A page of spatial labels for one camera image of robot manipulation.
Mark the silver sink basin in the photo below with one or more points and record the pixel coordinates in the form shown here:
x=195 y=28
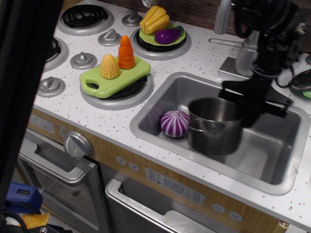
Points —
x=270 y=151

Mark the dark foreground post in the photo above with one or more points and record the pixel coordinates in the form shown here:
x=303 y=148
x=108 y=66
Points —
x=26 y=30

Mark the silver stove knob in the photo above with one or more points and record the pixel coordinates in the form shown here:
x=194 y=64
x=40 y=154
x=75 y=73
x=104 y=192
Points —
x=109 y=39
x=50 y=87
x=132 y=20
x=83 y=61

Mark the green toy plate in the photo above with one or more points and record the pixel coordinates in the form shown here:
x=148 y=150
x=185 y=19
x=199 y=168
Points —
x=150 y=38

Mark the stainless steel pot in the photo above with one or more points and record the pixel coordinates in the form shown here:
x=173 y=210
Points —
x=215 y=126

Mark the stove burner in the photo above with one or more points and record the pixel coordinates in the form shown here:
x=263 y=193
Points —
x=85 y=20
x=127 y=98
x=57 y=54
x=160 y=55

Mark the purple toy eggplant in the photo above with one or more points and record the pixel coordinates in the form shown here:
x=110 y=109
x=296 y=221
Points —
x=168 y=36

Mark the front left stove burner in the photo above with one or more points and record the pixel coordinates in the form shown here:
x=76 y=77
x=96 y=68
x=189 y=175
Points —
x=57 y=54

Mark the silver stove knob middle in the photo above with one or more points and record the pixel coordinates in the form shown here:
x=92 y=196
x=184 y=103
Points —
x=83 y=61

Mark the silver slotted spoon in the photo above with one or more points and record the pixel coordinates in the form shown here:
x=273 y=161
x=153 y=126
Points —
x=150 y=3

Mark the front right stove burner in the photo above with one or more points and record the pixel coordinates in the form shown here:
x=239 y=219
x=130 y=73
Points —
x=127 y=98

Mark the back left stove burner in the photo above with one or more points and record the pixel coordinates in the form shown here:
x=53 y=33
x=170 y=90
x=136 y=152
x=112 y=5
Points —
x=85 y=20

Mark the silver pan lid right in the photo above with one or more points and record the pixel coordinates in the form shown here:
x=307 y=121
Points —
x=301 y=81

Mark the orange toy carrot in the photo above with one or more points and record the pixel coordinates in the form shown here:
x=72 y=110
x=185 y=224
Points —
x=126 y=57

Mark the purple striped toy onion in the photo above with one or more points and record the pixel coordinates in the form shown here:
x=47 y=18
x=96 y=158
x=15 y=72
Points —
x=175 y=123

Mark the back right stove burner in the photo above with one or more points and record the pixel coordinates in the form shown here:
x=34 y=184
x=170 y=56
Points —
x=160 y=55

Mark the silver stove knob back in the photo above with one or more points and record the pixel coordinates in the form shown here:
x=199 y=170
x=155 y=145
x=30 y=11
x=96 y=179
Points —
x=132 y=20

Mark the silver stove knob front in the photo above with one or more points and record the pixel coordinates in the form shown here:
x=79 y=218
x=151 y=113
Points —
x=50 y=87

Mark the toy oven door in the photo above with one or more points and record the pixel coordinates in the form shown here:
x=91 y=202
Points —
x=71 y=187

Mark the yellow toy bell pepper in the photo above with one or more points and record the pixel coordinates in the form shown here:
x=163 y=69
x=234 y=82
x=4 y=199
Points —
x=155 y=19

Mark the toy dishwasher door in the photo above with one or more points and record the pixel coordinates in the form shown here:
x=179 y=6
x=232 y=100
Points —
x=136 y=208

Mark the silver toy faucet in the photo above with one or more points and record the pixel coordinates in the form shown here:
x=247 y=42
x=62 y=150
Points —
x=240 y=67

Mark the blue clamp tool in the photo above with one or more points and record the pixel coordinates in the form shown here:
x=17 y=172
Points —
x=23 y=198

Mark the green toy item right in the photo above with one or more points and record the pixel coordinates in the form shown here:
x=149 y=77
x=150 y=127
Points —
x=307 y=94

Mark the yellow toy corn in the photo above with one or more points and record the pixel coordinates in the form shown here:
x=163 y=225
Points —
x=109 y=67

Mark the silver stove knob upper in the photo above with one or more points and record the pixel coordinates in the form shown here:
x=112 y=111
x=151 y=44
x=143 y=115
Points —
x=109 y=39

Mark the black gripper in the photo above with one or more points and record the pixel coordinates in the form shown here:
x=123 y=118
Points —
x=255 y=97

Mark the green toy cutting board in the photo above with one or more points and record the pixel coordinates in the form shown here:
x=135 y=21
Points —
x=95 y=85

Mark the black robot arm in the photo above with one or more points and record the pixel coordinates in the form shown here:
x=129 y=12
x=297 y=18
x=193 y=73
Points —
x=281 y=26

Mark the silver oven dial knob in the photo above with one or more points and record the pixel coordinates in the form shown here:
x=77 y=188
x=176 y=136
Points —
x=76 y=145

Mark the yellow tape piece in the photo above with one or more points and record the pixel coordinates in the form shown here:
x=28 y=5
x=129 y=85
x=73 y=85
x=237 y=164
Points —
x=35 y=220

